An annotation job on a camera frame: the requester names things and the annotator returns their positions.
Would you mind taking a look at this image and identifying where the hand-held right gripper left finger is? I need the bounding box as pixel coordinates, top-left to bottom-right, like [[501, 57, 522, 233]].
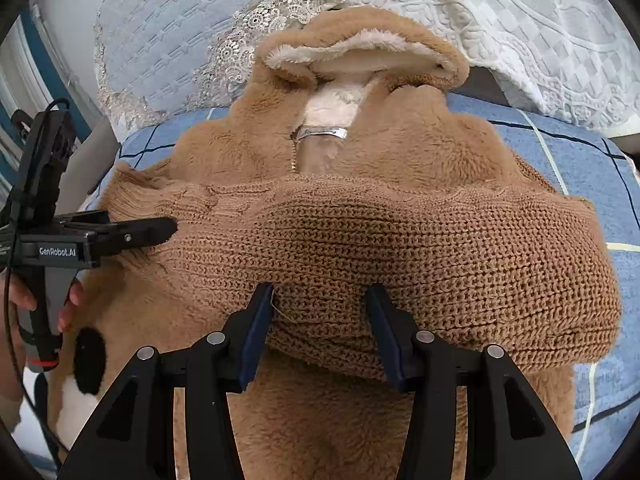
[[57, 284, 275, 480]]

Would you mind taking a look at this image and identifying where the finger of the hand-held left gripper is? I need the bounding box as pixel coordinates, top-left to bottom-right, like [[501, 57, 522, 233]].
[[87, 216, 178, 260], [57, 211, 111, 233]]

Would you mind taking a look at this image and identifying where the brown fleece hooded jacket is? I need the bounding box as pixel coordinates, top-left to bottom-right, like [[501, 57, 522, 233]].
[[47, 7, 623, 480]]

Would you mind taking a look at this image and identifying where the blue quilted lace-trimmed cover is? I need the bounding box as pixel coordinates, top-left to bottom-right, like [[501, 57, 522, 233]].
[[95, 0, 321, 128]]

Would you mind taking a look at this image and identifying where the blue checked blanket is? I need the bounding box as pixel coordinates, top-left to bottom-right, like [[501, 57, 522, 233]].
[[112, 95, 640, 471]]

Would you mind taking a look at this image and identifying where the white embossed lace cover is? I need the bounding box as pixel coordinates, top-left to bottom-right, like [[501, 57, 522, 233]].
[[330, 0, 640, 136]]

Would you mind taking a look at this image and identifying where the blue striped curtain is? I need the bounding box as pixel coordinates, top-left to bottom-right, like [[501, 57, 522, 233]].
[[0, 10, 108, 196]]

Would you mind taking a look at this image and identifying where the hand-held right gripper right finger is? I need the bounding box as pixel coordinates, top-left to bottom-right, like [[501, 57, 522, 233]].
[[366, 284, 583, 480]]

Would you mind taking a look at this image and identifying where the person's left hand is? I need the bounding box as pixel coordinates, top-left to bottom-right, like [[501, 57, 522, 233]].
[[7, 277, 83, 333]]

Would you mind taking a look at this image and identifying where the person's left forearm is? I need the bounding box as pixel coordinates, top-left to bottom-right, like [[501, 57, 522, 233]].
[[0, 325, 25, 431]]

